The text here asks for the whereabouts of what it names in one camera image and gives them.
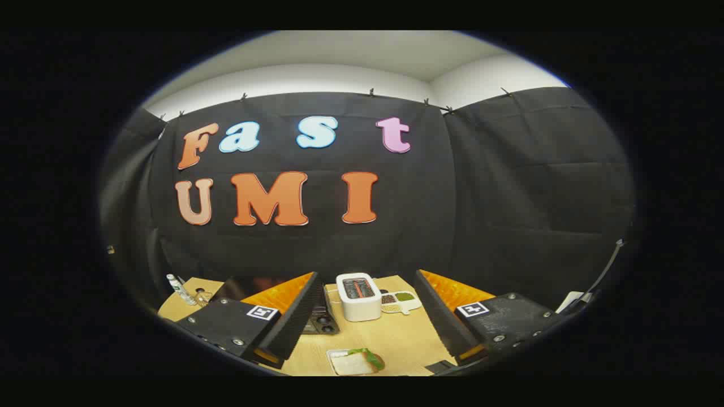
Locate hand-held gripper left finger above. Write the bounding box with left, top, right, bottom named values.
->
left=175, top=272, right=321, bottom=370

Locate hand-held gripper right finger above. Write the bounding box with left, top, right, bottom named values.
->
left=415, top=269, right=562, bottom=366

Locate black toaster oven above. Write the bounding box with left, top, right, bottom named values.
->
left=212, top=275, right=341, bottom=335

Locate bread and lettuce sandwich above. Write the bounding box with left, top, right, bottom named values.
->
left=333, top=348, right=386, bottom=375

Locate white slot toaster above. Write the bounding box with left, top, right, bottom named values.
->
left=336, top=273, right=383, bottom=322

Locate white divided spice dish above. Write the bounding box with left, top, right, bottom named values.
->
left=380, top=291, right=423, bottom=315

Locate white plastic tray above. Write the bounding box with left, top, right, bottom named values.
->
left=326, top=349, right=381, bottom=376

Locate black backdrop cloth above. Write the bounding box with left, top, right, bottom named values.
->
left=99, top=86, right=637, bottom=317

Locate white green-label bottle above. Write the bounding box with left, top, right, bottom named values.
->
left=166, top=274, right=196, bottom=306

